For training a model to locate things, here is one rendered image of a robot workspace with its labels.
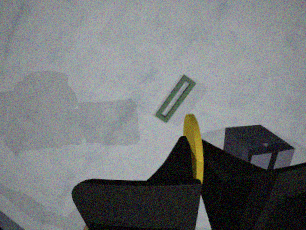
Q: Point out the gold coin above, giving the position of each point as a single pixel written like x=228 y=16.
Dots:
x=192 y=132

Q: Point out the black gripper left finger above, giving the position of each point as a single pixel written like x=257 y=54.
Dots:
x=170 y=199

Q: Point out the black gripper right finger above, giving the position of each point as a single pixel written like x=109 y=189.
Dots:
x=241 y=196

